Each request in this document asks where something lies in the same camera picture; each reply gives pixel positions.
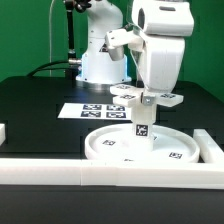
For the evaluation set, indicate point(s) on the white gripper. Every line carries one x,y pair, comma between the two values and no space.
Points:
159,65

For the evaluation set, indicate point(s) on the white cross-shaped table base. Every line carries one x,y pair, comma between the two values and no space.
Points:
130,96

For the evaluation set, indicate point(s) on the white round table top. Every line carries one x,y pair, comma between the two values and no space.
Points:
118,143

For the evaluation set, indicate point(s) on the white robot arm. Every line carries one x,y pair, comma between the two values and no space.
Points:
166,18

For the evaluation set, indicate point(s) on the white marker sheet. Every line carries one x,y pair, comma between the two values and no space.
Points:
94,111

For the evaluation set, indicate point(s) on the white left fence block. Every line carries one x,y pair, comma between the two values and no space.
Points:
2,133

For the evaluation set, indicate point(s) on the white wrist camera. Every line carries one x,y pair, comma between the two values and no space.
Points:
116,40

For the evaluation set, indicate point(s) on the white right fence rail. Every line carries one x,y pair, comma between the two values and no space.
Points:
210,152

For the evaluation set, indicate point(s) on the white fence rail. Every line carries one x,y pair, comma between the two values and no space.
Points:
210,152
98,173

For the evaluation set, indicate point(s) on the white front fence rail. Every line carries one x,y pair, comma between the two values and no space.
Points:
98,173

